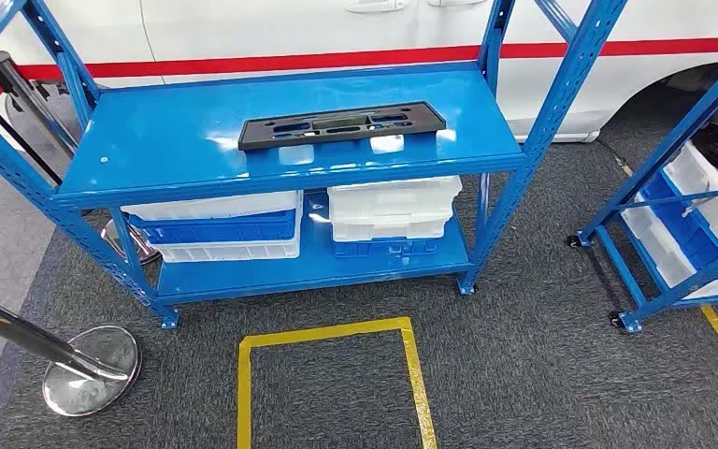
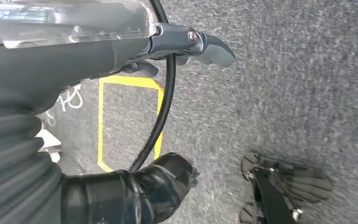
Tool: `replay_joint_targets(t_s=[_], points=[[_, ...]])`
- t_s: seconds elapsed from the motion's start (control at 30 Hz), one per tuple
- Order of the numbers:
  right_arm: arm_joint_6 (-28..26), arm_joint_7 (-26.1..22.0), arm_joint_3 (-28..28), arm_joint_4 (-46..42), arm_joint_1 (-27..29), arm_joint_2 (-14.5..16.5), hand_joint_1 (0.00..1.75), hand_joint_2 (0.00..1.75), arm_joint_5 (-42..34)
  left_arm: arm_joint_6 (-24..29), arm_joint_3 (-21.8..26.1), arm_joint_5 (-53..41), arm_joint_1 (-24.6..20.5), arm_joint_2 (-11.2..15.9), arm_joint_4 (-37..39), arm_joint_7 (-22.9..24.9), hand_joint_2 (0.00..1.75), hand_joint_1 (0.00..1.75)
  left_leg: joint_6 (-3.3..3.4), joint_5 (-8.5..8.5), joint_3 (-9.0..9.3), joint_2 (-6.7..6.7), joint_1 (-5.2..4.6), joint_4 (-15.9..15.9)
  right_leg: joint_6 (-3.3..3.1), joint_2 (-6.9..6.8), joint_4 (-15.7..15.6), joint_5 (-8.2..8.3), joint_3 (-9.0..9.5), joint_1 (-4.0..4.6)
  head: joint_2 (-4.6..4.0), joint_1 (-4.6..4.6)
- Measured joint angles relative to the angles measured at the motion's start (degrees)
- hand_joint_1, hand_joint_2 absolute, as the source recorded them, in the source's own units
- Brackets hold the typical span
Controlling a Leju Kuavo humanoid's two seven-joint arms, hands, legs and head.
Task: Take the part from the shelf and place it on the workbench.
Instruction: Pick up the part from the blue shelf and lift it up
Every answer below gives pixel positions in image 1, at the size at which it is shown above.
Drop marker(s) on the black-topped stanchion post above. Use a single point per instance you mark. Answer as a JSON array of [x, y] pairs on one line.
[[0, 65]]

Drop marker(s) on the chrome stanchion post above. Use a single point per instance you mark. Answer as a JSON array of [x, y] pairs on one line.
[[93, 384]]

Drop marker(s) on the white vehicle with red stripe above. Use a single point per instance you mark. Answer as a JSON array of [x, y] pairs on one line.
[[334, 31]]

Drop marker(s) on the yellow floor tape square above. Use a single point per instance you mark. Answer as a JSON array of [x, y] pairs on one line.
[[244, 396]]

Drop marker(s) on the blue steel shelf rack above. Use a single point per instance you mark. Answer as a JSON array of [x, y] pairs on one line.
[[210, 136]]

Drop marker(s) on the black plastic panel part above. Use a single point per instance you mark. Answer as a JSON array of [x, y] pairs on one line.
[[257, 131]]

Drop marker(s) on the blue wheeled shelf rack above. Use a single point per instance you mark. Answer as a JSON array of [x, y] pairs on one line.
[[675, 139]]

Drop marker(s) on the blue plastic bin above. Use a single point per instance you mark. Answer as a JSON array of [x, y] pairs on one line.
[[684, 229], [210, 228], [384, 248]]

